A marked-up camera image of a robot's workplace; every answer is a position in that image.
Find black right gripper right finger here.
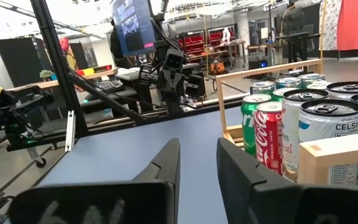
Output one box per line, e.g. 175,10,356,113
216,138,358,224

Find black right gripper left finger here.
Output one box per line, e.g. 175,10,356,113
9,138,181,224

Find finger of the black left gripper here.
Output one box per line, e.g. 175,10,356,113
139,63,160,85
185,73,207,98

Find blue silver slim can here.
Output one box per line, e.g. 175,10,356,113
296,72,326,88
274,77,303,90
249,81,276,96

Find white Celsius Tropical Vibe can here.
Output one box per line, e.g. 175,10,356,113
280,88,330,184

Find wooden slatted shelf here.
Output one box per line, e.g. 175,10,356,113
215,58,358,187

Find white Celsius Arctic Vibe can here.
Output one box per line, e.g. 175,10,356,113
298,98,358,187

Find orange machine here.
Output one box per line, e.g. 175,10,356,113
209,60,227,75

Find black keyboard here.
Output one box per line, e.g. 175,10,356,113
99,80,126,93

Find person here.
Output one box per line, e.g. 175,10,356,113
109,18,129,68
278,1,306,63

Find red storage bin rack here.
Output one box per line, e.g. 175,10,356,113
178,29,241,58

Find large blue-screen monitor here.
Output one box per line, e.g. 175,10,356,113
109,0,157,57

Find blue grey table mat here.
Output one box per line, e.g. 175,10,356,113
39,105,245,224

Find black box blue light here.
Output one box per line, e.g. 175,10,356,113
247,55,270,70

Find silver aluminium strip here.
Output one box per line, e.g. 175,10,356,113
64,110,76,153

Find long wooden desk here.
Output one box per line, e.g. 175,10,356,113
6,67,120,93

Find plain black panel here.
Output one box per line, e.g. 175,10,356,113
0,36,48,88

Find black wheeled cart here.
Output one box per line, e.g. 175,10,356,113
0,73,55,169

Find floral hanging cloth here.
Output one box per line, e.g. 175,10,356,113
318,0,343,52

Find red hanging curtain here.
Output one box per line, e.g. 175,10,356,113
336,0,358,52

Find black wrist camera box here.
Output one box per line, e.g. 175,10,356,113
163,49,185,71

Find black diagonal frame strut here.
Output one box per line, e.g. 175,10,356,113
67,67,144,123

